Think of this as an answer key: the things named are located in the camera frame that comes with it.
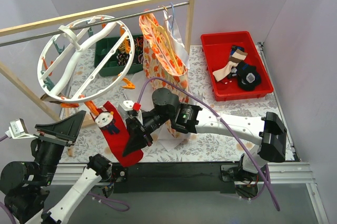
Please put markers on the orange floral dress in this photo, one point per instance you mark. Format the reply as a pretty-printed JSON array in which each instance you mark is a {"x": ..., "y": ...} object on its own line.
[{"x": 164, "y": 54}]

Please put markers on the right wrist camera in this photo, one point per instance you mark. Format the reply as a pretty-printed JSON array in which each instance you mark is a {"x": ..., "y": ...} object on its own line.
[{"x": 125, "y": 108}]

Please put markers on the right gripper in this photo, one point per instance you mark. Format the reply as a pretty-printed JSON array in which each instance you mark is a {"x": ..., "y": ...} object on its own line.
[{"x": 138, "y": 130}]

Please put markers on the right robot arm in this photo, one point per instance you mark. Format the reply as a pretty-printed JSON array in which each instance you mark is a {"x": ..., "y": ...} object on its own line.
[{"x": 267, "y": 134}]

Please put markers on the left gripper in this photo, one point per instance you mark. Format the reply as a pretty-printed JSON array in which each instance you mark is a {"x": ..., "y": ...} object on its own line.
[{"x": 52, "y": 138}]

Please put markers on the floral table mat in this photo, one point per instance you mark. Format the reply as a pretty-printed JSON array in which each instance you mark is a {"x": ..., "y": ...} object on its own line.
[{"x": 215, "y": 144}]

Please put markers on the black base bar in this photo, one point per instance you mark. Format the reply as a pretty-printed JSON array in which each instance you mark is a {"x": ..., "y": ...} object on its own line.
[{"x": 175, "y": 177}]

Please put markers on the white round clip hanger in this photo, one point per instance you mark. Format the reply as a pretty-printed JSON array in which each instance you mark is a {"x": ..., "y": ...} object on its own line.
[{"x": 79, "y": 50}]

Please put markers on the black sock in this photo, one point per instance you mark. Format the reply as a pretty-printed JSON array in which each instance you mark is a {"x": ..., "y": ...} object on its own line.
[
  {"x": 247, "y": 76},
  {"x": 234, "y": 48}
]

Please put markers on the red sock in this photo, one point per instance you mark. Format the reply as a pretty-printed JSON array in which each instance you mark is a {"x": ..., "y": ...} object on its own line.
[{"x": 115, "y": 133}]

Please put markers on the wooden clothes rack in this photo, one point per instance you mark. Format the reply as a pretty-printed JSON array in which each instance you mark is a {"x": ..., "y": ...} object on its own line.
[{"x": 94, "y": 28}]

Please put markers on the teal clothes clip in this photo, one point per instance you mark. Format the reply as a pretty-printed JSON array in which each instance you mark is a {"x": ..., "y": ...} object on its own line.
[{"x": 48, "y": 83}]

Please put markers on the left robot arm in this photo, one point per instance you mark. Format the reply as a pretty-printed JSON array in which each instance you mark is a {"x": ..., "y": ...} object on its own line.
[{"x": 23, "y": 182}]

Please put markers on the orange clip rim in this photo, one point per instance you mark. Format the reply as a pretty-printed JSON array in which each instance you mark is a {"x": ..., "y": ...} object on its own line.
[{"x": 128, "y": 84}]

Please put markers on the white shirt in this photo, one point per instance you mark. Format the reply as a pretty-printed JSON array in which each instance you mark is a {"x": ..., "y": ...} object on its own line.
[{"x": 166, "y": 136}]

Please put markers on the beige brown striped sock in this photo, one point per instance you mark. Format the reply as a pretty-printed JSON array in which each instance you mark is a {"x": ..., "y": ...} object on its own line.
[{"x": 47, "y": 98}]

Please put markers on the red plastic tray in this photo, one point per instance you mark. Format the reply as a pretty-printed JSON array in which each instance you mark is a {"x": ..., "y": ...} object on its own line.
[{"x": 217, "y": 48}]

